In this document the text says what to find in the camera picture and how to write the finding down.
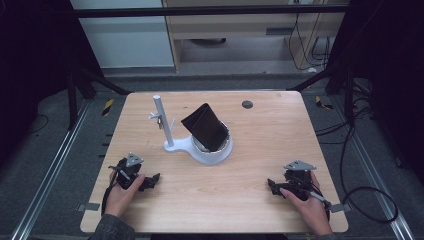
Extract black wallet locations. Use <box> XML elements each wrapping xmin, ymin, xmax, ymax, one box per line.
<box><xmin>180</xmin><ymin>102</ymin><xmax>231</xmax><ymax>153</ymax></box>

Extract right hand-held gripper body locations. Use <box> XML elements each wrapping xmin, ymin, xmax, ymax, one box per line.
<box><xmin>282</xmin><ymin>159</ymin><xmax>318</xmax><ymax>202</ymax></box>

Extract black frame strut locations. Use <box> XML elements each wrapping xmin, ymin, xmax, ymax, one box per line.
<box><xmin>285</xmin><ymin>64</ymin><xmax>356</xmax><ymax>126</ymax></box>
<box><xmin>65</xmin><ymin>61</ymin><xmax>133</xmax><ymax>132</ymax></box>

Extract person's right hand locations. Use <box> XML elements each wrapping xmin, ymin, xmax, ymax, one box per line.
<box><xmin>279</xmin><ymin>169</ymin><xmax>334</xmax><ymax>237</ymax></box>

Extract thin black floor cable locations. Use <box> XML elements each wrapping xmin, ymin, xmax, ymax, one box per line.
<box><xmin>18</xmin><ymin>113</ymin><xmax>50</xmax><ymax>137</ymax></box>

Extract white key stand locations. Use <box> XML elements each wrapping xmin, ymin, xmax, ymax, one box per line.
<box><xmin>148</xmin><ymin>94</ymin><xmax>234</xmax><ymax>166</ymax></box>

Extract grey tape piece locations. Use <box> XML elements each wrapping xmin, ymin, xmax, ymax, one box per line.
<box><xmin>329</xmin><ymin>202</ymin><xmax>353</xmax><ymax>214</ymax></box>
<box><xmin>76</xmin><ymin>202</ymin><xmax>101</xmax><ymax>213</ymax></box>

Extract light wooden desk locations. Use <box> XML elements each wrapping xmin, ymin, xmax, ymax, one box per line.
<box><xmin>161</xmin><ymin>0</ymin><xmax>349</xmax><ymax>72</ymax></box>

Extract black horizontal bar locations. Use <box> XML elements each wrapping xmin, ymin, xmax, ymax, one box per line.
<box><xmin>72</xmin><ymin>4</ymin><xmax>351</xmax><ymax>19</ymax></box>

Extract person's left hand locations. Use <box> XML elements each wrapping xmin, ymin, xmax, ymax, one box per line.
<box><xmin>104</xmin><ymin>173</ymin><xmax>147</xmax><ymax>219</ymax></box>

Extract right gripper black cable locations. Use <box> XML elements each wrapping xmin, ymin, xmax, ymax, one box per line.
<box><xmin>308</xmin><ymin>186</ymin><xmax>333</xmax><ymax>222</ymax></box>

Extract yellow black hazard tape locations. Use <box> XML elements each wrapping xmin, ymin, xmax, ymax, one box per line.
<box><xmin>101</xmin><ymin>97</ymin><xmax>115</xmax><ymax>118</ymax></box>
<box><xmin>314</xmin><ymin>95</ymin><xmax>335</xmax><ymax>111</ymax></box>

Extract black floor cable loop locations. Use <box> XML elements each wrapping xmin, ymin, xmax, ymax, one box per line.
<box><xmin>315</xmin><ymin>119</ymin><xmax>400</xmax><ymax>225</ymax></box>

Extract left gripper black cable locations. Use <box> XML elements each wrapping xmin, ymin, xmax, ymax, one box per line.
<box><xmin>100</xmin><ymin>165</ymin><xmax>123</xmax><ymax>216</ymax></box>

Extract aluminium floor rail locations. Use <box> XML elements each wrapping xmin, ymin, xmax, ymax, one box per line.
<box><xmin>333</xmin><ymin>96</ymin><xmax>417</xmax><ymax>240</ymax></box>
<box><xmin>9</xmin><ymin>99</ymin><xmax>93</xmax><ymax>240</ymax></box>

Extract white cabinet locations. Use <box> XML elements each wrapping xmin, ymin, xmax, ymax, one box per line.
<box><xmin>70</xmin><ymin>0</ymin><xmax>175</xmax><ymax>70</ymax></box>

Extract black hanging cables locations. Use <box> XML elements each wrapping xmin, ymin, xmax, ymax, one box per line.
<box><xmin>287</xmin><ymin>12</ymin><xmax>332</xmax><ymax>73</ymax></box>

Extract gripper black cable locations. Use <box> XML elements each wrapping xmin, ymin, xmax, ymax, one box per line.
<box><xmin>308</xmin><ymin>186</ymin><xmax>333</xmax><ymax>222</ymax></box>
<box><xmin>100</xmin><ymin>165</ymin><xmax>123</xmax><ymax>216</ymax></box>

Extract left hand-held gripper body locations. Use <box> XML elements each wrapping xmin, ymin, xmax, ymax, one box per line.
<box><xmin>114</xmin><ymin>152</ymin><xmax>145</xmax><ymax>191</ymax></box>

